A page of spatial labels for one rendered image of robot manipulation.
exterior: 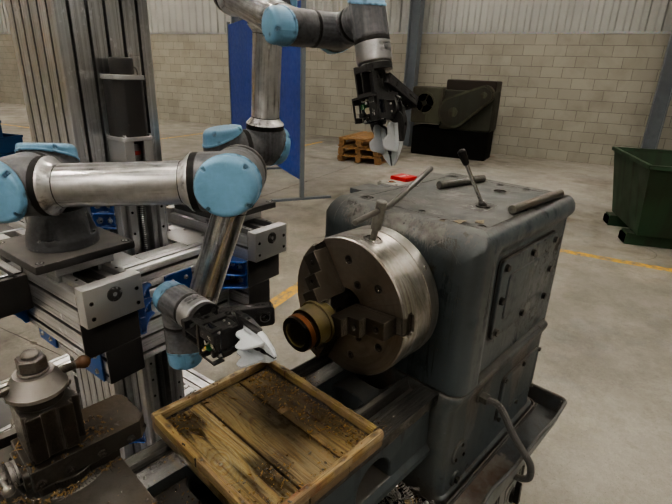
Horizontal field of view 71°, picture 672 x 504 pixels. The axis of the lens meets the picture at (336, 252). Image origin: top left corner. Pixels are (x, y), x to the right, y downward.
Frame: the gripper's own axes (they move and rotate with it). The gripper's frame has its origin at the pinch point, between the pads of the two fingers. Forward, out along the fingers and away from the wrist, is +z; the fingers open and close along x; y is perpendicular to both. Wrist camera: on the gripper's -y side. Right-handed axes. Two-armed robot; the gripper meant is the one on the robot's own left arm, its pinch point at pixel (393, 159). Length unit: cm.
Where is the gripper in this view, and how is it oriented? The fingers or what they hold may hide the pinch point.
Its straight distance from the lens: 107.2
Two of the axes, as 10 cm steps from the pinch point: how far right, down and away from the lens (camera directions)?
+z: 1.5, 9.7, 1.8
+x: 7.1, 0.2, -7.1
